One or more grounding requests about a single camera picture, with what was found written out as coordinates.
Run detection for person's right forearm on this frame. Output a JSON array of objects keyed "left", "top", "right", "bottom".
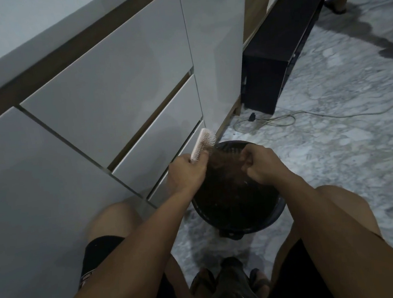
[{"left": 275, "top": 161, "right": 393, "bottom": 298}]

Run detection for person's right hand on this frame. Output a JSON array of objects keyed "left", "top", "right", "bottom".
[{"left": 238, "top": 142, "right": 293, "bottom": 188}]

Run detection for person's black sandal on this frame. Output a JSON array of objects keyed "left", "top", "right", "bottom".
[
  {"left": 188, "top": 266, "right": 218, "bottom": 297},
  {"left": 248, "top": 266, "right": 272, "bottom": 298}
]

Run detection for person's right leg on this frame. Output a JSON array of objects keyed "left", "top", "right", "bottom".
[{"left": 263, "top": 180, "right": 385, "bottom": 279}]

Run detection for person's leg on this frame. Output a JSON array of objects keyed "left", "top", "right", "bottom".
[
  {"left": 263, "top": 180, "right": 385, "bottom": 279},
  {"left": 84, "top": 194, "right": 201, "bottom": 298}
]

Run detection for black speaker box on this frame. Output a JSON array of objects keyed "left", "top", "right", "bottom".
[{"left": 231, "top": 0, "right": 351, "bottom": 118}]

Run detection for small brown hair clump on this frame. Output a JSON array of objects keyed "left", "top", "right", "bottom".
[{"left": 205, "top": 142, "right": 255, "bottom": 180}]

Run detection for pink hairbrush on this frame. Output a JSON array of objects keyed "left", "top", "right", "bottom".
[{"left": 187, "top": 127, "right": 220, "bottom": 164}]

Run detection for white floor cable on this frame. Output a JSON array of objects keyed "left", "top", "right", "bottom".
[{"left": 231, "top": 96, "right": 393, "bottom": 133}]

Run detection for person's left forearm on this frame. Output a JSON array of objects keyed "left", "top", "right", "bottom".
[{"left": 37, "top": 187, "right": 204, "bottom": 298}]

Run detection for black mesh waste basket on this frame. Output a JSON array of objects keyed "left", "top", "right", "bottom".
[{"left": 186, "top": 136, "right": 290, "bottom": 245}]

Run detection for person's black shorts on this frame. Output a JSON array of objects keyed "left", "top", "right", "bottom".
[{"left": 74, "top": 214, "right": 340, "bottom": 298}]

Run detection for person's left leg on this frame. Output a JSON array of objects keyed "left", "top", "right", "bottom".
[{"left": 84, "top": 194, "right": 201, "bottom": 298}]

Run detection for person's left hand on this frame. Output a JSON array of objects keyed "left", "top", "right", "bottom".
[{"left": 164, "top": 151, "right": 212, "bottom": 198}]

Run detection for white drawer cabinet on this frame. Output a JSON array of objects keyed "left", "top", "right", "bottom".
[{"left": 0, "top": 0, "right": 277, "bottom": 298}]

